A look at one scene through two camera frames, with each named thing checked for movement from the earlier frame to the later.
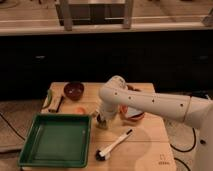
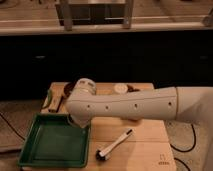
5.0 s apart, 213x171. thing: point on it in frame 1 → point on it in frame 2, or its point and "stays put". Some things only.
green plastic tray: [61, 140] stays put
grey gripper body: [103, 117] → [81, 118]
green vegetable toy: [48, 99] stays put
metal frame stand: [94, 12] stays put
